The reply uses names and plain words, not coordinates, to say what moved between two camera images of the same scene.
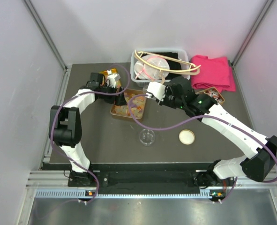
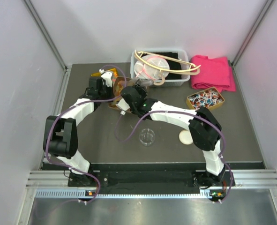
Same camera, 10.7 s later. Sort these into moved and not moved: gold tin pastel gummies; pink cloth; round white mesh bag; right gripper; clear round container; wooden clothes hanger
Moved: gold tin pastel gummies; right gripper
Not moved: clear round container; pink cloth; wooden clothes hanger; round white mesh bag
